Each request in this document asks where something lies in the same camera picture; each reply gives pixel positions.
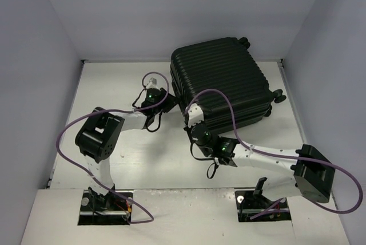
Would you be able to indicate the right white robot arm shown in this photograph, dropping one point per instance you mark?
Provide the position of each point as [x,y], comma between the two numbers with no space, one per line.
[300,172]

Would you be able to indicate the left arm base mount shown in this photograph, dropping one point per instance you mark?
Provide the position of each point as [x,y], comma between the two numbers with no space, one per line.
[108,210]

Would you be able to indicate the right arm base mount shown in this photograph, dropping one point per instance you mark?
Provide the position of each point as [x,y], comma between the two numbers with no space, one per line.
[249,205]

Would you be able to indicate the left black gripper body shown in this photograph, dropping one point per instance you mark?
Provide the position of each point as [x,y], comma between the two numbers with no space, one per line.
[170,101]

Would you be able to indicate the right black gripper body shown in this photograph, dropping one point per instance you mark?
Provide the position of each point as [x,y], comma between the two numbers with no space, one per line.
[188,130]

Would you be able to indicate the black hard-shell suitcase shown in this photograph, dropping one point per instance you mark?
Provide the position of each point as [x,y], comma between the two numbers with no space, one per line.
[224,64]

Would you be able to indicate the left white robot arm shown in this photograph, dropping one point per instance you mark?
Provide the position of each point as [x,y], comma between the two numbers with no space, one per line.
[99,134]

